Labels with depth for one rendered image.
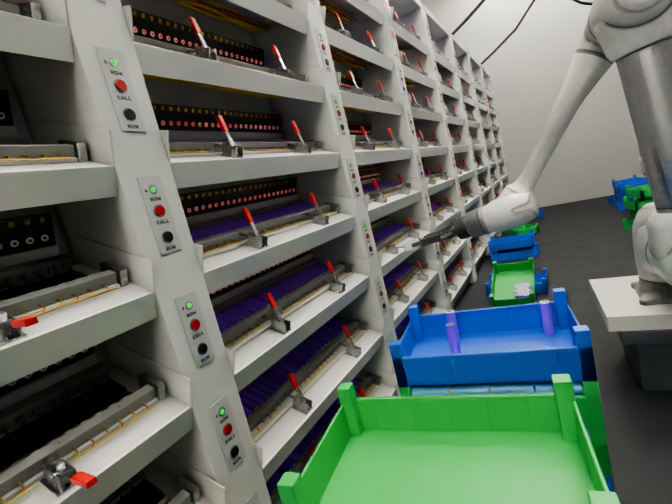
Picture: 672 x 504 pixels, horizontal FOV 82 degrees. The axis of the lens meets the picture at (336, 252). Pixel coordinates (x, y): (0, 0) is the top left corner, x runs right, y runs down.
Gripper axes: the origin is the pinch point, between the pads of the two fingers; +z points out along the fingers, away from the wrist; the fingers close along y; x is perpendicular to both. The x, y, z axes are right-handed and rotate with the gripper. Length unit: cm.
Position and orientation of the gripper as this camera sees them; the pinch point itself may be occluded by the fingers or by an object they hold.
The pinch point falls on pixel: (413, 244)
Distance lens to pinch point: 143.1
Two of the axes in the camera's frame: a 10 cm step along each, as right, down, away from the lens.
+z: -8.0, 2.9, 5.3
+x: -3.7, -9.3, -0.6
